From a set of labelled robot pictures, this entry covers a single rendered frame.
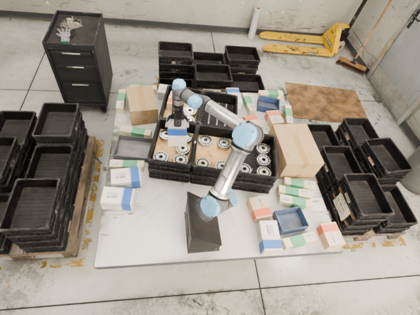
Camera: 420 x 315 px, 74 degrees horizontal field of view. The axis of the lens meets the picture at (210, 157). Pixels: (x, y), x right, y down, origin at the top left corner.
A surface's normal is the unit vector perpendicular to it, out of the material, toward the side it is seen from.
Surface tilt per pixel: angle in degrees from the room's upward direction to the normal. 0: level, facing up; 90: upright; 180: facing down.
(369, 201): 0
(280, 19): 90
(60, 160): 0
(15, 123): 0
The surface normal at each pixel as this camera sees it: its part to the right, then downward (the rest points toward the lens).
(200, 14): 0.10, 0.80
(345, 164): 0.13, -0.60
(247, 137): -0.45, -0.07
